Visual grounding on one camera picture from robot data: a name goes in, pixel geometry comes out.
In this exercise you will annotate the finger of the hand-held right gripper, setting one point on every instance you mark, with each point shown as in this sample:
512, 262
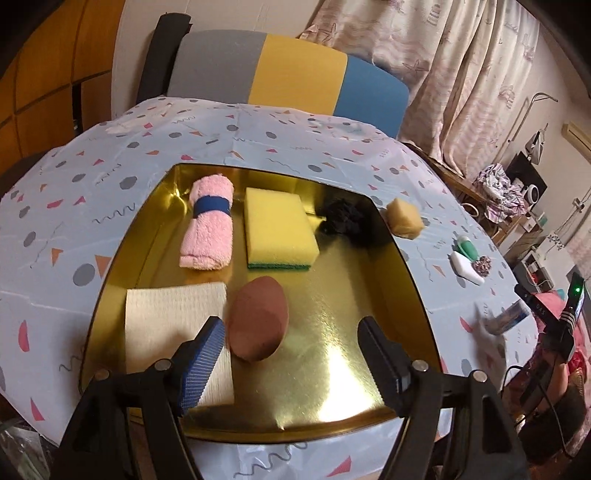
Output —
533, 302

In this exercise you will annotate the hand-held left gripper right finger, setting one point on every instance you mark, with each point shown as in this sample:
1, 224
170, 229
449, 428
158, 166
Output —
385, 367

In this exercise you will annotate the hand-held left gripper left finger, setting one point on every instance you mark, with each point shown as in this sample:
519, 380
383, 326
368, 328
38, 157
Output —
203, 364

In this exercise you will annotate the blue tissue packet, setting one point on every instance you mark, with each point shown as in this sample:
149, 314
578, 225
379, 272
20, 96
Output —
505, 318

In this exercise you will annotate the beige dish cloth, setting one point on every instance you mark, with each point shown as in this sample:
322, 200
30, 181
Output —
166, 318

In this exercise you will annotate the gold metal tin tray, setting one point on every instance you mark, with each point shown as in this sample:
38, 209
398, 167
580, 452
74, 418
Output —
332, 323

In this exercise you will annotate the brown oval sponge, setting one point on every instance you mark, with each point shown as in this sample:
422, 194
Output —
258, 318

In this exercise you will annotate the pink towel with blue band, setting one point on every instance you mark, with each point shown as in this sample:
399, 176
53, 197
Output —
207, 240

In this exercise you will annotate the black mesh scrubber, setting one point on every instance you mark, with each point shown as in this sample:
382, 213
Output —
346, 219

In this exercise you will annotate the yellow sponge with green pad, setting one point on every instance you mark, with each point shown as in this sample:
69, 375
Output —
277, 226

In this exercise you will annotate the person's leg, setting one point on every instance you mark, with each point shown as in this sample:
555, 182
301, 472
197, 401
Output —
565, 385

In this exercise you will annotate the green and white bottle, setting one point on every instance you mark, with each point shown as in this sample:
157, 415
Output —
468, 248

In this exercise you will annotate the white round fan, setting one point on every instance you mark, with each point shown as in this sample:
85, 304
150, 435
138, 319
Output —
533, 194

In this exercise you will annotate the pile of clothes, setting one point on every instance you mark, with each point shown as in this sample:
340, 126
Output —
501, 189

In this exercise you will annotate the black monitor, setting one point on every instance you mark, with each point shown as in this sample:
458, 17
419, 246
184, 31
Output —
524, 168

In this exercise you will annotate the wooden side table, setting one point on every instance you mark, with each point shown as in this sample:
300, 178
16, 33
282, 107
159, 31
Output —
461, 184

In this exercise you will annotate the orange sponge block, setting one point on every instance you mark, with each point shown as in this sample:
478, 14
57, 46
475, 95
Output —
404, 218

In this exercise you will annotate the white air conditioner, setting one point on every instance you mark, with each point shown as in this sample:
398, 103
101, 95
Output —
577, 136

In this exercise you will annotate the patterned light blue tablecloth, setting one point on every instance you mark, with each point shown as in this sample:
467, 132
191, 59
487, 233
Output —
277, 138

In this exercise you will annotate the pink patterned curtain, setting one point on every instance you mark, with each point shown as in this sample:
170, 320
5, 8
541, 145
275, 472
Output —
438, 69

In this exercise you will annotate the dark grey seat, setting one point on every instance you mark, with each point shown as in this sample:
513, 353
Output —
18, 173

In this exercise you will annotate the grey yellow blue chair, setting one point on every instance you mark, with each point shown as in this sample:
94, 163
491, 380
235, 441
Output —
295, 69

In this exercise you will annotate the wooden wardrobe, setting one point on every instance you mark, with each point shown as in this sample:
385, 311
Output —
55, 69

